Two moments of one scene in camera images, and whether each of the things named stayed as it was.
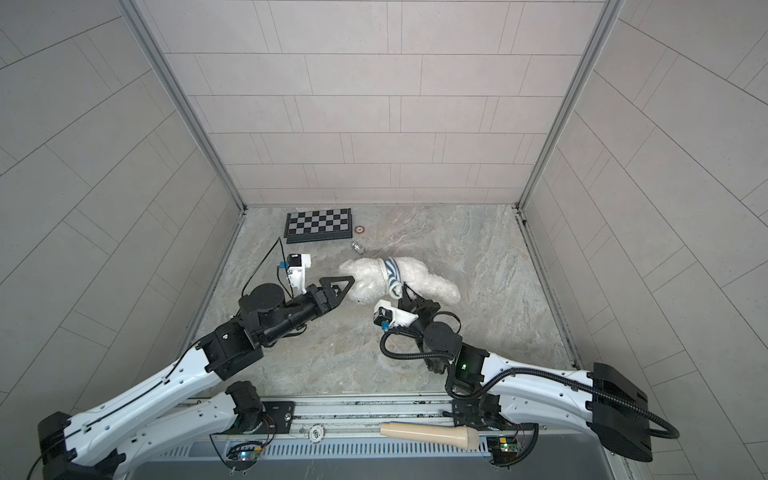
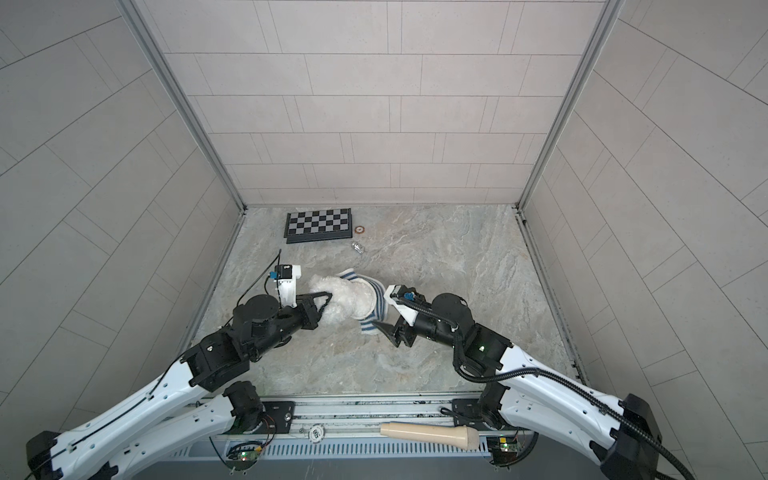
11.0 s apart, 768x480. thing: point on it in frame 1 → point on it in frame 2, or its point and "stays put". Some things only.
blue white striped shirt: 394,278 → 381,303
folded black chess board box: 318,225 stays put
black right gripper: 419,307 → 404,330
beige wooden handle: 456,436 stays put
